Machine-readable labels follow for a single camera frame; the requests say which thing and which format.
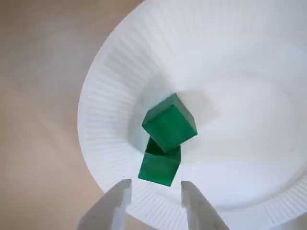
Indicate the white paper plate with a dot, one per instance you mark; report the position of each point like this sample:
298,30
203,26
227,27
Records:
239,95

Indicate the green cube block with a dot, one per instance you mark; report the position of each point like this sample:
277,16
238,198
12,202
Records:
157,170
170,127

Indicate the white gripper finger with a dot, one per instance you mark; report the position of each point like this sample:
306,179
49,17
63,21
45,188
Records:
103,215
204,215

